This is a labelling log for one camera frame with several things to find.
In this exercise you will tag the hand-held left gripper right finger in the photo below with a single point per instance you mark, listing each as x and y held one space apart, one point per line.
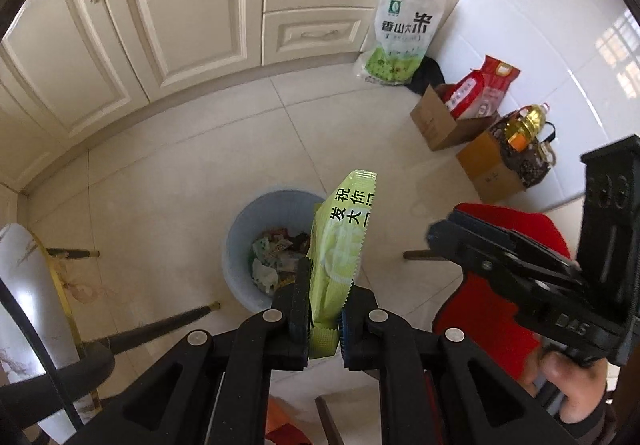
357 325

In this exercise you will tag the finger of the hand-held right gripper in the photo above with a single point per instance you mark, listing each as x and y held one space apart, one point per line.
450 242
500 232

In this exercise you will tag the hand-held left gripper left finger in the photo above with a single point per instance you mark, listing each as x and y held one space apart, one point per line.
300 310

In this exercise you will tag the pile of wrappers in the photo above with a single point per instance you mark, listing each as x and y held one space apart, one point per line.
277 257

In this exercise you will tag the light green snack packet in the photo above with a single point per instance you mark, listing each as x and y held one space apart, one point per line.
340 235

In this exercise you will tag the person's right forearm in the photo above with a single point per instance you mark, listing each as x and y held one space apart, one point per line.
600 427

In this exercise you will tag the person's right hand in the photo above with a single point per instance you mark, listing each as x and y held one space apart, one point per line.
575 382

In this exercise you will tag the cardboard box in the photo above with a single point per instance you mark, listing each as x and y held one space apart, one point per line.
435 122
487 172

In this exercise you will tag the black patterned bag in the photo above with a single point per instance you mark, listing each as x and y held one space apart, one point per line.
532 165

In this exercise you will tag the red chair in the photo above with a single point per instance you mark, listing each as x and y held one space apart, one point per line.
500 325

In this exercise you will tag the orange cloth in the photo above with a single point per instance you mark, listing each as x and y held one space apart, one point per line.
280 417

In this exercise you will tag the cooking oil bottle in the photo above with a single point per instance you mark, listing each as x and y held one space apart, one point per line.
525 125

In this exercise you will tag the red rice bag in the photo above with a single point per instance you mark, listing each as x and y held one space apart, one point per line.
475 90

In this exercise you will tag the black plastic bag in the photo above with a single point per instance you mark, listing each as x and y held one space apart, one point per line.
427 75

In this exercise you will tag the clear plastic bag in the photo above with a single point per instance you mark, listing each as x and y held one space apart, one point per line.
82 285

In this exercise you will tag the white green rice bag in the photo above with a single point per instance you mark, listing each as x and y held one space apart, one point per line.
402 25

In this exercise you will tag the round marble table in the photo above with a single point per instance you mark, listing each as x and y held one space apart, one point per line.
25 300

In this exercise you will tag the cream base cabinet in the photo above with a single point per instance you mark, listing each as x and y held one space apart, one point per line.
175 25

